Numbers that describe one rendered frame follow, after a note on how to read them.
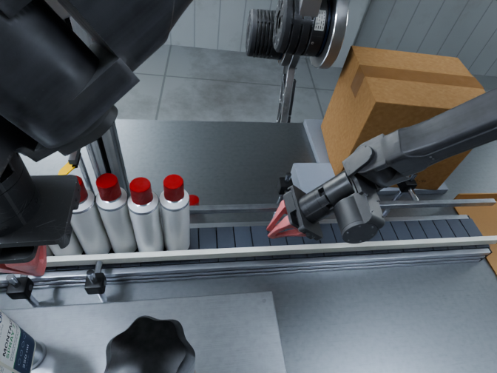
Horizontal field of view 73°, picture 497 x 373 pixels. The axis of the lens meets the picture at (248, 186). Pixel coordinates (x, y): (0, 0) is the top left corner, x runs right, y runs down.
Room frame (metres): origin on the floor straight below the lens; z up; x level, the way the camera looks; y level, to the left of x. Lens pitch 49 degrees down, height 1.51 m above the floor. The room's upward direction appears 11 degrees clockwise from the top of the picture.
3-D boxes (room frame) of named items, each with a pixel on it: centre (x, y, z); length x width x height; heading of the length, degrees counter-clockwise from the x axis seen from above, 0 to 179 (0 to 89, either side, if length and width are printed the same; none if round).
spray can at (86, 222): (0.30, 0.27, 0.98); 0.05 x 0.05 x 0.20
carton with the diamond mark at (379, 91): (0.78, -0.36, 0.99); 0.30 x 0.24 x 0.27; 100
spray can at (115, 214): (0.32, 0.22, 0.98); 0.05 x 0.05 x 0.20
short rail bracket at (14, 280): (0.21, 0.36, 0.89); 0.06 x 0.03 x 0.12; 16
